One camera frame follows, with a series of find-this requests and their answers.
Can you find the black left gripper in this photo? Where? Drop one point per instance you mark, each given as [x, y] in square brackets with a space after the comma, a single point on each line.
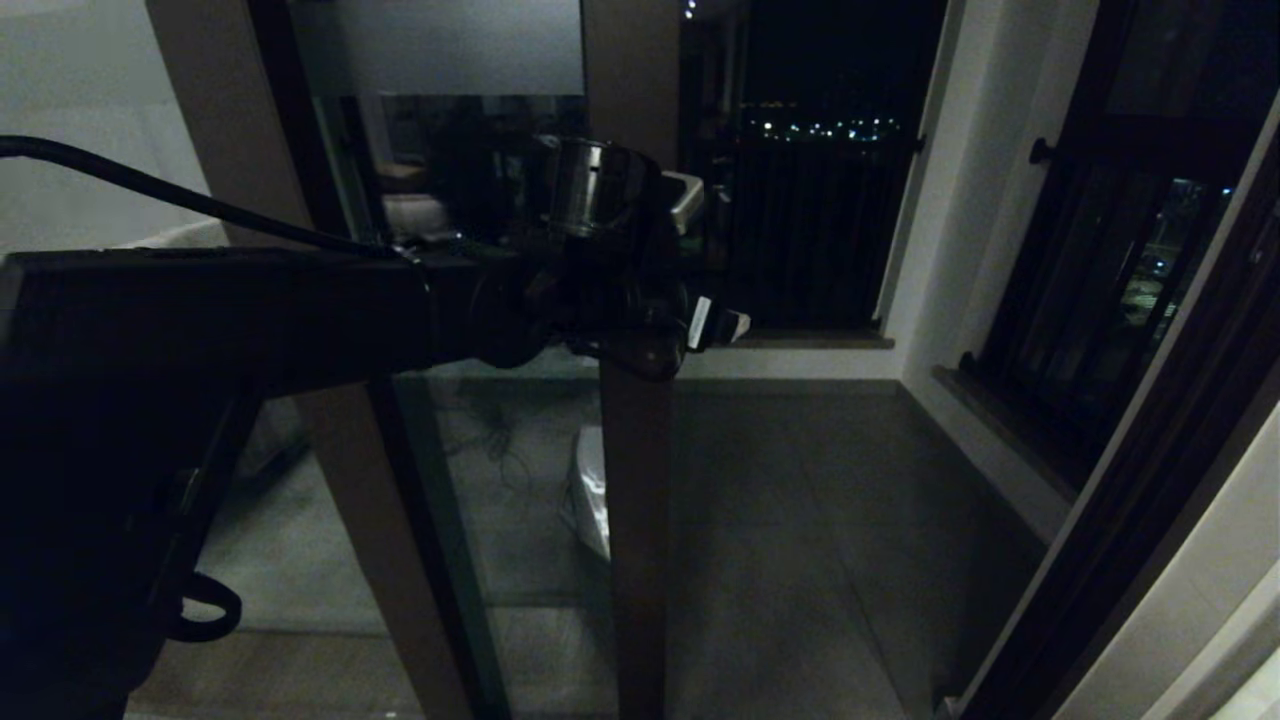
[600, 300]

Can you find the brown framed sliding glass door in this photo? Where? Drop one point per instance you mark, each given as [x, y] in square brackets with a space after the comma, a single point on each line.
[635, 500]

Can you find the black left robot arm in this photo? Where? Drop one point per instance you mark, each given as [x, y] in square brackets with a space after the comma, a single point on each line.
[150, 330]

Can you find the dark stone balcony ledge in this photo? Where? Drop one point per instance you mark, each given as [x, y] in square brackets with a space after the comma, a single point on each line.
[810, 339]

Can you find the black metal balcony railing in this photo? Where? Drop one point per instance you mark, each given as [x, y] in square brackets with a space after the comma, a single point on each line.
[820, 230]

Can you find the dark stone window sill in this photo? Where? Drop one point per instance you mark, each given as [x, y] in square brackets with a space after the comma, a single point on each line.
[1000, 430]

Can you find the brown framed fixed glass panel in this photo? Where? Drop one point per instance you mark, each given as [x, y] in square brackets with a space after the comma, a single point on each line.
[385, 560]

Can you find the dark brown door jamb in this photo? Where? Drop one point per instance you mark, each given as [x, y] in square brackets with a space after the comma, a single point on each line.
[1130, 540]

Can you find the light grey rug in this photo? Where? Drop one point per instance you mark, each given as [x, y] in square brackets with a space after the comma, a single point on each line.
[300, 560]

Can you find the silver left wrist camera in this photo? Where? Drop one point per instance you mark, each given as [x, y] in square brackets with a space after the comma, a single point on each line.
[683, 195]

